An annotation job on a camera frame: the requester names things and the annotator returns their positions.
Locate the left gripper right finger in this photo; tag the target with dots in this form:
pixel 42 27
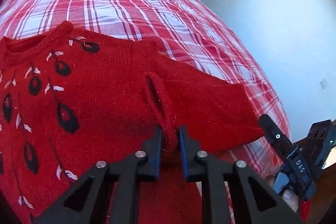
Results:
pixel 231 192

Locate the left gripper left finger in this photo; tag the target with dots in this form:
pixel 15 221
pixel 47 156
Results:
pixel 108 193

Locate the red knitted sweater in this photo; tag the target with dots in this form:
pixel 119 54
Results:
pixel 71 97

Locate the right hand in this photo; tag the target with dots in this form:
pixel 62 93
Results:
pixel 288 196

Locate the red white plaid bedspread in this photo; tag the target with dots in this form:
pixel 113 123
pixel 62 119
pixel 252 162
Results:
pixel 185 31

